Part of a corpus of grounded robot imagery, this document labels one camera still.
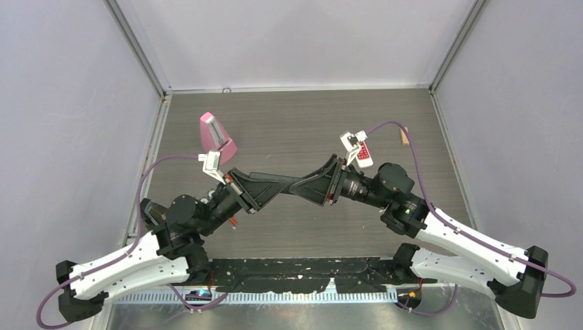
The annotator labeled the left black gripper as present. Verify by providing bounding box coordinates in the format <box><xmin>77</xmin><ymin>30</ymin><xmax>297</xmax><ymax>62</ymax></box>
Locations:
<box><xmin>198</xmin><ymin>167</ymin><xmax>288</xmax><ymax>237</ymax></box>

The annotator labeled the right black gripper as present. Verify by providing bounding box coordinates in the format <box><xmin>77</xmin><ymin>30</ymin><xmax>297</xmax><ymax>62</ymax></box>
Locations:
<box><xmin>289</xmin><ymin>154</ymin><xmax>390</xmax><ymax>209</ymax></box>

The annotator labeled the black remote control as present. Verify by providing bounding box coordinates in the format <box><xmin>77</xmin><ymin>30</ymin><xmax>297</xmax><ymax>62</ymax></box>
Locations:
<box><xmin>249</xmin><ymin>172</ymin><xmax>301</xmax><ymax>195</ymax></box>

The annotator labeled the white remote control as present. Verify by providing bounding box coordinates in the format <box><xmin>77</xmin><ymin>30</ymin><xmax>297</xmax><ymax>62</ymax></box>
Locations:
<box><xmin>356</xmin><ymin>141</ymin><xmax>374</xmax><ymax>169</ymax></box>

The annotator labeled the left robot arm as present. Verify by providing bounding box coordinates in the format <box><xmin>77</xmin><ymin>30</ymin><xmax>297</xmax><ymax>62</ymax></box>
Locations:
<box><xmin>56</xmin><ymin>168</ymin><xmax>296</xmax><ymax>323</ymax></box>

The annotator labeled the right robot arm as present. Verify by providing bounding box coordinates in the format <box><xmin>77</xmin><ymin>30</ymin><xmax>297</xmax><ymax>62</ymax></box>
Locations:
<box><xmin>287</xmin><ymin>155</ymin><xmax>549</xmax><ymax>319</ymax></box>

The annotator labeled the grey round chip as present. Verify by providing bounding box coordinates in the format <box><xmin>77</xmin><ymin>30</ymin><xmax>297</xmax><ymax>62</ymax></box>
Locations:
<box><xmin>199</xmin><ymin>189</ymin><xmax>215</xmax><ymax>204</ymax></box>

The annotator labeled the pink metronome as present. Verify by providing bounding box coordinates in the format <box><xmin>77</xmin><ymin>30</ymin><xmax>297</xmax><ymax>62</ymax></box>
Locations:
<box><xmin>199</xmin><ymin>112</ymin><xmax>238</xmax><ymax>165</ymax></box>

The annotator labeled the wooden block far right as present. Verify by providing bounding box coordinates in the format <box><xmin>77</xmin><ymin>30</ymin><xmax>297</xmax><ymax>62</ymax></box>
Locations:
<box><xmin>400</xmin><ymin>127</ymin><xmax>410</xmax><ymax>146</ymax></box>

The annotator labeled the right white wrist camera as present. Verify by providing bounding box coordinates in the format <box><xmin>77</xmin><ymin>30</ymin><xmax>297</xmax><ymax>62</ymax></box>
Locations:
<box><xmin>340</xmin><ymin>131</ymin><xmax>368</xmax><ymax>166</ymax></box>

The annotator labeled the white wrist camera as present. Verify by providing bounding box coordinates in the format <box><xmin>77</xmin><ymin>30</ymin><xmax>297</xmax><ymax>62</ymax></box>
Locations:
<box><xmin>340</xmin><ymin>131</ymin><xmax>368</xmax><ymax>166</ymax></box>
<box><xmin>197</xmin><ymin>150</ymin><xmax>225</xmax><ymax>184</ymax></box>

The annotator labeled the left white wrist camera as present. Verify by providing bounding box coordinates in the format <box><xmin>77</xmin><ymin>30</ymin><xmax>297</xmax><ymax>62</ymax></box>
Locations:
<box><xmin>197</xmin><ymin>150</ymin><xmax>225</xmax><ymax>184</ymax></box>

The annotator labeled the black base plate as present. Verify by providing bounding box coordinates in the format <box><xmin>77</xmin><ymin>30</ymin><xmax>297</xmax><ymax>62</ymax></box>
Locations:
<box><xmin>205</xmin><ymin>257</ymin><xmax>421</xmax><ymax>294</ymax></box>

